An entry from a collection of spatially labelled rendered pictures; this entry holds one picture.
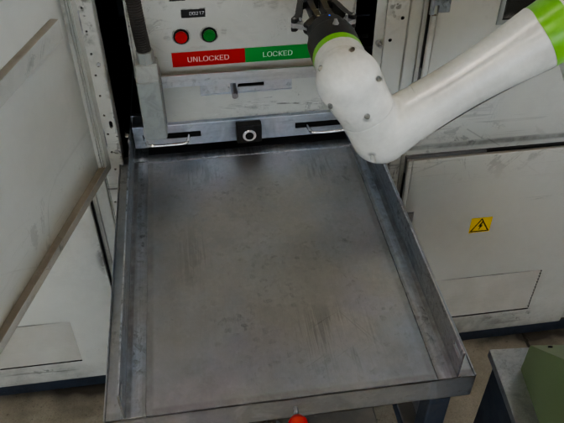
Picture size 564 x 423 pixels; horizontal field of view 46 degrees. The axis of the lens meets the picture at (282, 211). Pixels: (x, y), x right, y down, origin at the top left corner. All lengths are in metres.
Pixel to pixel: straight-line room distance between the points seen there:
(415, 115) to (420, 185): 0.61
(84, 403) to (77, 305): 0.40
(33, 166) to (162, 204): 0.29
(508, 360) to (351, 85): 0.62
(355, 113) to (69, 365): 1.33
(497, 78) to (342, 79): 0.27
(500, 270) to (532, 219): 0.21
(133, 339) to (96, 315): 0.74
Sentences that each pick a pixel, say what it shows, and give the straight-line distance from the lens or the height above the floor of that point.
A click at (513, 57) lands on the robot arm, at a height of 1.27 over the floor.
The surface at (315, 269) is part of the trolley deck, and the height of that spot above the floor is 0.85.
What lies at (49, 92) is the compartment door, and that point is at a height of 1.12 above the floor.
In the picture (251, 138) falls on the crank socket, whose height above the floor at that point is 0.89.
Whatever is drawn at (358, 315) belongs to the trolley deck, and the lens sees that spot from 1.25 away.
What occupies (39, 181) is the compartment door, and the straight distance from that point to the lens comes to 1.37.
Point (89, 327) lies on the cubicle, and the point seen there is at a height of 0.30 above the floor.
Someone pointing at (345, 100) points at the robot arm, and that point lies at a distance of 1.09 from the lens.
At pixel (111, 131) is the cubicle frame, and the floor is 0.94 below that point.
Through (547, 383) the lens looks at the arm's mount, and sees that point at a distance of 1.25.
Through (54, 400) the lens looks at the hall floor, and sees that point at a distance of 2.25.
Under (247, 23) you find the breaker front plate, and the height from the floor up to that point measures 1.16.
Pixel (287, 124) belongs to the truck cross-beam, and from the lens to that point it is 1.61.
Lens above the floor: 1.80
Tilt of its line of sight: 42 degrees down
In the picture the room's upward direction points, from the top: straight up
